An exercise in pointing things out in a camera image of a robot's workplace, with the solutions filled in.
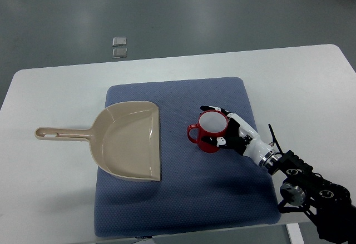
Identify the red cup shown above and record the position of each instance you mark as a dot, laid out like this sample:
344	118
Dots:
210	124

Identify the blue textured mat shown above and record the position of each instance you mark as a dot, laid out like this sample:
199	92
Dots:
198	190

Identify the upper silver floor plate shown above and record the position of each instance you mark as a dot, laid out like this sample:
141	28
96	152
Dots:
119	41

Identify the beige plastic dustpan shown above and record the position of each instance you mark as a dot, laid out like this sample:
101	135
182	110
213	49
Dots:
124	140

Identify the silver floor plate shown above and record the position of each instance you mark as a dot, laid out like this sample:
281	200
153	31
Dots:
119	41
119	53

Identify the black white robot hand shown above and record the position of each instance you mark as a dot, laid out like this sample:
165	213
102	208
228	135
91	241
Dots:
240	137

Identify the white table leg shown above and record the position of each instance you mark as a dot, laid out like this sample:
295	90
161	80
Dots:
294	233

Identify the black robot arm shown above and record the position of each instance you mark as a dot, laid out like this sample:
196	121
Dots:
328	205

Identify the lower silver floor plate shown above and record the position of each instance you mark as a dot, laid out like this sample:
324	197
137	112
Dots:
119	53

